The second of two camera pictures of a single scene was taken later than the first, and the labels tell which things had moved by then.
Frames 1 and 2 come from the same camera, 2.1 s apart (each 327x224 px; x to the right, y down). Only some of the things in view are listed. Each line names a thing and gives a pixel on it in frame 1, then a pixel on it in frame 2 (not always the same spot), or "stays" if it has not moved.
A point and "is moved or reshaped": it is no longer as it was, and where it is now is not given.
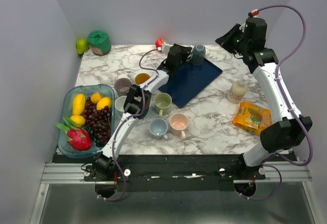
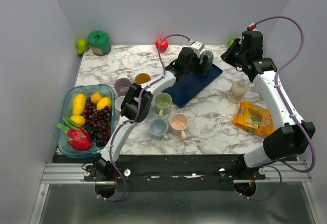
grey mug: (158, 127) stays
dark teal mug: (196, 57) is moved or reshaped
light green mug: (162, 103) stays
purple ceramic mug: (121, 86) stays
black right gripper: (224, 41) to (227, 55)
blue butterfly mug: (140, 78) stays
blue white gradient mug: (119, 103) stays
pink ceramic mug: (178, 124) stays
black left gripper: (184, 51) to (198, 68)
